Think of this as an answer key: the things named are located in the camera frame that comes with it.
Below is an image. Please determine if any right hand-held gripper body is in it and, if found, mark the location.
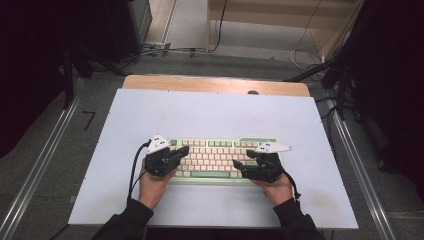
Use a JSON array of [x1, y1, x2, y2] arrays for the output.
[[245, 141, 294, 184]]

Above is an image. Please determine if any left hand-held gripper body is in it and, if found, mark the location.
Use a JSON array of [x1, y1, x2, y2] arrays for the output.
[[143, 134, 183, 178]]

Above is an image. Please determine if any green and pink keyboard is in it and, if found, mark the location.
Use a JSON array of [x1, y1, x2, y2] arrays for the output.
[[162, 136, 286, 186]]

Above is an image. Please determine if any person's right hand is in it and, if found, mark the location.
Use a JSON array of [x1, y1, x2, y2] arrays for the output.
[[250, 172, 295, 208]]

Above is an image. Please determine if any person's left hand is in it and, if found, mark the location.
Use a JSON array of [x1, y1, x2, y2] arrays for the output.
[[137, 159, 180, 211]]

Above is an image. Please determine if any white table cover board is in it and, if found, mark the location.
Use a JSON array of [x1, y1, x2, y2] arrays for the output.
[[67, 88, 360, 231]]

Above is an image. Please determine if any wooden table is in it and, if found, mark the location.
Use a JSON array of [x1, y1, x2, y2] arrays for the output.
[[121, 74, 312, 98]]

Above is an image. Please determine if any black metal stand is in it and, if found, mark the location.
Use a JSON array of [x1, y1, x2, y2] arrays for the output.
[[283, 59, 336, 83], [60, 46, 77, 110]]

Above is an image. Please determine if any white power strip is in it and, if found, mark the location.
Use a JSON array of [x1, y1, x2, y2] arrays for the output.
[[142, 41, 172, 52]]

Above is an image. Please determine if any black cabinet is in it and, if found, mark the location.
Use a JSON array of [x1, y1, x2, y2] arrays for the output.
[[102, 0, 153, 65]]

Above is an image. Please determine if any light wooden shelf unit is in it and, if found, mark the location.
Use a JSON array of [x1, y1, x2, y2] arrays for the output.
[[205, 0, 365, 62]]

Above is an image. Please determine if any dark curtain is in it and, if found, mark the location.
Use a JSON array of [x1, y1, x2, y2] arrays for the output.
[[336, 0, 424, 201], [0, 0, 113, 159]]

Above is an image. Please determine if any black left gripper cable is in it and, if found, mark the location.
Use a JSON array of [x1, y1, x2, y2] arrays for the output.
[[127, 139, 152, 205]]

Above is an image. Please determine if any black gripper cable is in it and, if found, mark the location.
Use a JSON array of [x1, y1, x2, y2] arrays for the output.
[[281, 169, 302, 203], [127, 139, 152, 205]]

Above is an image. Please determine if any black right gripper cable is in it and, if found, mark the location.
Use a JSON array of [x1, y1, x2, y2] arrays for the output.
[[281, 169, 302, 203]]

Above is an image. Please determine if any metal floor rail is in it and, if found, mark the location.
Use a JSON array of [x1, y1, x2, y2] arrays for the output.
[[0, 95, 82, 240], [326, 99, 398, 240]]

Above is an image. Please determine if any white coiled cable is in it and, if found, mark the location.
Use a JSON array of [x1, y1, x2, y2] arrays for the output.
[[290, 42, 325, 73]]

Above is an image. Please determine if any black hanging cable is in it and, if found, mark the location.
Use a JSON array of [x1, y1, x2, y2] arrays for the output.
[[209, 0, 229, 54]]

